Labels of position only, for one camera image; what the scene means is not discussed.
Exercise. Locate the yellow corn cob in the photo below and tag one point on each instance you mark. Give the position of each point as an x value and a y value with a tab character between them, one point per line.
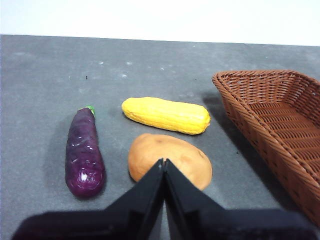
165	115

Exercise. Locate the brown woven wicker basket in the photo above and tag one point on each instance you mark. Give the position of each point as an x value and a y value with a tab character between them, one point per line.
275	120

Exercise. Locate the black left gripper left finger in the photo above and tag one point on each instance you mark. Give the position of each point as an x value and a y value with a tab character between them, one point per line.
120	220

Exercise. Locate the brown potato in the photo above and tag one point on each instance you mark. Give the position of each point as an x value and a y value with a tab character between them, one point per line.
175	152

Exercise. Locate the purple eggplant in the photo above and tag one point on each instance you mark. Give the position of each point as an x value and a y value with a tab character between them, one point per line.
83	155

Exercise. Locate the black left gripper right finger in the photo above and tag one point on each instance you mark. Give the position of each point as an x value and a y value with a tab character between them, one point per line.
212	222

